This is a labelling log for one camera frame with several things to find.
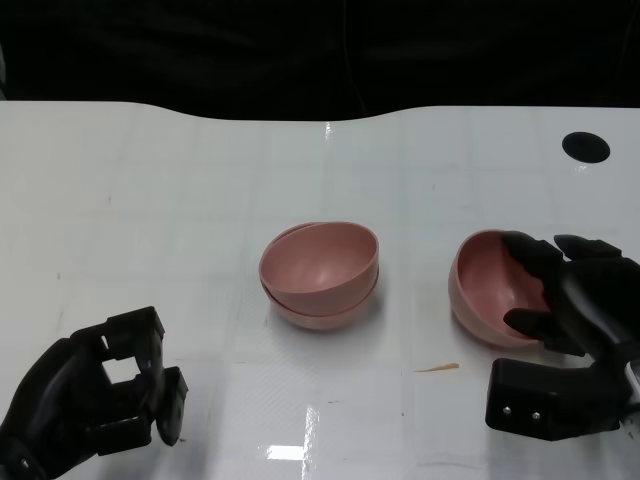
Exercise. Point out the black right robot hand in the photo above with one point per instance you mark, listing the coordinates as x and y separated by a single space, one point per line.
590 300

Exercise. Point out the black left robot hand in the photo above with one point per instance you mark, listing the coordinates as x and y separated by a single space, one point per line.
60 390

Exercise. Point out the pink plastic bowl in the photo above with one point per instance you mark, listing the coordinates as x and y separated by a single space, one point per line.
320 317
315 260
485 280

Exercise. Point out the black round table grommet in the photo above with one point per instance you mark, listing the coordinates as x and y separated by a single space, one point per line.
586 147

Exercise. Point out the small orange wood sliver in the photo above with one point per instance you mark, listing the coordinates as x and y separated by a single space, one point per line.
440 368

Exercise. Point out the grey object at table edge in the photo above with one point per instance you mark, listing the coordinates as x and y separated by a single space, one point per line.
2 70

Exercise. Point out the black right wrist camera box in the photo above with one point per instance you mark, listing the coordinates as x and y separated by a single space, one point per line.
550 395

